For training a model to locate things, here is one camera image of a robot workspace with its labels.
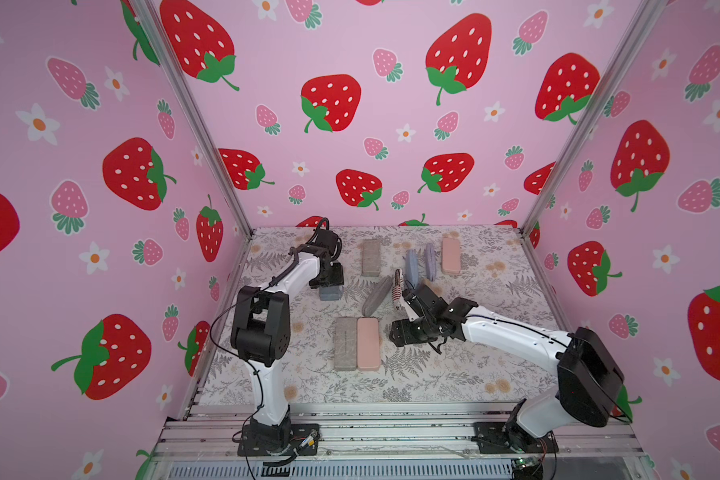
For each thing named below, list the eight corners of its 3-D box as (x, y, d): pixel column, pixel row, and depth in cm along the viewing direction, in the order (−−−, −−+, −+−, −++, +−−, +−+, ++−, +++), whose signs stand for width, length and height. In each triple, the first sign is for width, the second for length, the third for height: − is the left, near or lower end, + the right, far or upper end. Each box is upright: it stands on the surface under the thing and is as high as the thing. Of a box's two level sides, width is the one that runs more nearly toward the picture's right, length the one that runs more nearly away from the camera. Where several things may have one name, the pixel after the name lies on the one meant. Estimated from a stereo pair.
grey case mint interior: (361, 276, 109) (361, 272, 107) (362, 244, 120) (362, 239, 118) (381, 276, 109) (381, 271, 107) (380, 244, 120) (380, 239, 118)
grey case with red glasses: (331, 371, 87) (330, 366, 84) (336, 323, 97) (334, 317, 94) (356, 371, 87) (355, 366, 84) (357, 323, 97) (357, 317, 94)
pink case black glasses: (356, 370, 87) (355, 366, 85) (357, 321, 98) (357, 317, 95) (381, 370, 87) (381, 366, 85) (380, 321, 98) (380, 317, 95)
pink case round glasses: (442, 274, 110) (443, 270, 109) (442, 240, 121) (443, 236, 120) (460, 276, 110) (462, 272, 108) (459, 242, 121) (460, 238, 119)
